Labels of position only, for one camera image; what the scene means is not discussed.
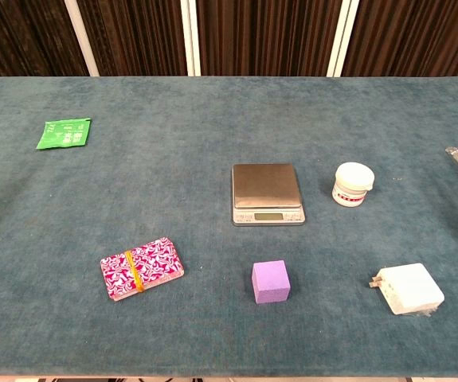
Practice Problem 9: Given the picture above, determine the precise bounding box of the purple foam cube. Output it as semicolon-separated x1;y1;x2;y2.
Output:
251;259;292;305

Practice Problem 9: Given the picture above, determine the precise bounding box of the white partition post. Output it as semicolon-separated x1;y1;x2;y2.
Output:
179;0;202;77
63;0;100;77
326;0;361;78

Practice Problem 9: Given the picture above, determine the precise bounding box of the green foil sachet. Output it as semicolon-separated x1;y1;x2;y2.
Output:
36;117;92;150

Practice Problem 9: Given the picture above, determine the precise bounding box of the white power adapter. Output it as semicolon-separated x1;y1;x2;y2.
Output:
368;263;445;318

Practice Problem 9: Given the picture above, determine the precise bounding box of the white cream jar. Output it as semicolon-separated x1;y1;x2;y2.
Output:
331;162;375;209

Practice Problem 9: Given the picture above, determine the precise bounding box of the pink patterned card deck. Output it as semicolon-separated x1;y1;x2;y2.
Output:
100;236;185;302

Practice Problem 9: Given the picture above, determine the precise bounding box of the silver digital kitchen scale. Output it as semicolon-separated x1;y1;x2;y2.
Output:
231;162;307;227

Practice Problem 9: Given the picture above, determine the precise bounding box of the teal table cloth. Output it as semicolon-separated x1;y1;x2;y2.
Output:
0;76;458;378

